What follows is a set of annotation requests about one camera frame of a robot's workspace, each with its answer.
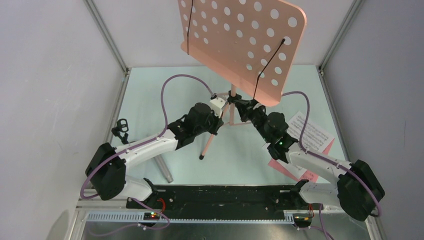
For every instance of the right aluminium frame post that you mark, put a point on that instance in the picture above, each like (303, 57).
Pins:
(343, 29)

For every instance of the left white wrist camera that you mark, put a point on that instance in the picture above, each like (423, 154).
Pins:
(217, 105)

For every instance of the pink music stand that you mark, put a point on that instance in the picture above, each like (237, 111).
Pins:
(250, 43)

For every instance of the white sheet music page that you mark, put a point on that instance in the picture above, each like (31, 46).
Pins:
(294, 171)

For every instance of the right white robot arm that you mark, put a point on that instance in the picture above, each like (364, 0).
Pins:
(352, 187)

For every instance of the white slotted cable duct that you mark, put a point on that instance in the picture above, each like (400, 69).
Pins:
(144, 217)

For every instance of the aluminium frame post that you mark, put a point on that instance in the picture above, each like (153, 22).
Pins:
(107, 36)
(343, 29)

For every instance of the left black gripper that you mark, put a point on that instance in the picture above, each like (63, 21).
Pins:
(217, 122)

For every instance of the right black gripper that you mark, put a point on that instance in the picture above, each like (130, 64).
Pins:
(247, 108)

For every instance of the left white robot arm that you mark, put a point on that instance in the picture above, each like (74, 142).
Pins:
(107, 170)

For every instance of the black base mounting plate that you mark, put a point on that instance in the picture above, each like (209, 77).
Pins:
(226, 201)

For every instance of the grey metal microphone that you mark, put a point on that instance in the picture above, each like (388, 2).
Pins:
(162, 166)

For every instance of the pink paper sheet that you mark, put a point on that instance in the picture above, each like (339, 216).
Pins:
(309, 175)

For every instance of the left aluminium frame post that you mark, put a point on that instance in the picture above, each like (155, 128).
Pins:
(107, 36)

